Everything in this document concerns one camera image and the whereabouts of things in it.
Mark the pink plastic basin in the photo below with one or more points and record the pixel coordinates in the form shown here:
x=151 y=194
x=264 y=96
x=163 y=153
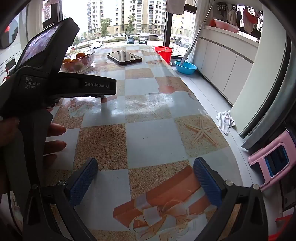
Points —
x=226 y=26

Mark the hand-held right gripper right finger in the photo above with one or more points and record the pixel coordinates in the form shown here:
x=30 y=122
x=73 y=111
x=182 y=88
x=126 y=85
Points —
x=207 y=183

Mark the blue parked van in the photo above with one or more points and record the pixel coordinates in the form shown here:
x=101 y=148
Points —
x=130 y=40

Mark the white cabinet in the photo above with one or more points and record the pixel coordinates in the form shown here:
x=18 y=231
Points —
x=222 y=60

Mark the black tablet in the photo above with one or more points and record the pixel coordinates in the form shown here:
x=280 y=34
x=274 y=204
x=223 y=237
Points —
x=123 y=57

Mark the clear glass bowl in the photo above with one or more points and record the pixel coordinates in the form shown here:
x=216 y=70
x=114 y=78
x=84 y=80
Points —
x=89 y=60

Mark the white parked car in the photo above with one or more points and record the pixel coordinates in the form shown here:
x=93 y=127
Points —
x=97 y=44

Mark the red hanging garment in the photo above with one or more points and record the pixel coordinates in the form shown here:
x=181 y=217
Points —
x=249 y=20

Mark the white front-load dryer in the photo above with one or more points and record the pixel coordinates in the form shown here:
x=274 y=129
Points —
x=10 y=34

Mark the red bucket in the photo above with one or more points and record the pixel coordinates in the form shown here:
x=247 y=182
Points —
x=163 y=52

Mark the pink plastic stool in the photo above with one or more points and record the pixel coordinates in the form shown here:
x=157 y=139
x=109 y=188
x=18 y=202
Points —
x=256 y=160

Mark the red plastic object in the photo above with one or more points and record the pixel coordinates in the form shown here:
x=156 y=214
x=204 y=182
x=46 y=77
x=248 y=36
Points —
x=285 y=229

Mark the blue plastic basin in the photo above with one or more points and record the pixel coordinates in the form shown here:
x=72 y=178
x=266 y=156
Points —
x=186 y=67

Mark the white rag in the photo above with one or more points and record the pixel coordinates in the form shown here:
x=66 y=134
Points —
x=225 y=120

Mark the grey hanging towel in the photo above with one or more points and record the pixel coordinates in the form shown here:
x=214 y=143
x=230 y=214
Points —
x=175 y=7

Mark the white hanging garment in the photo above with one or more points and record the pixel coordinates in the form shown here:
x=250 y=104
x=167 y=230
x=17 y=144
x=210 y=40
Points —
x=231 y=15

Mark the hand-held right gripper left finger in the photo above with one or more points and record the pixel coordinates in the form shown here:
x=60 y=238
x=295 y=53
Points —
x=84 y=180

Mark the person's left hand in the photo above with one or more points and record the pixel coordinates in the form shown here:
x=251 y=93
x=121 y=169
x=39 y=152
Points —
x=55 y=129

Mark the pile of oranges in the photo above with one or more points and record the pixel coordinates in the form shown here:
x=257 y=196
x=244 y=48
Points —
x=79 y=55

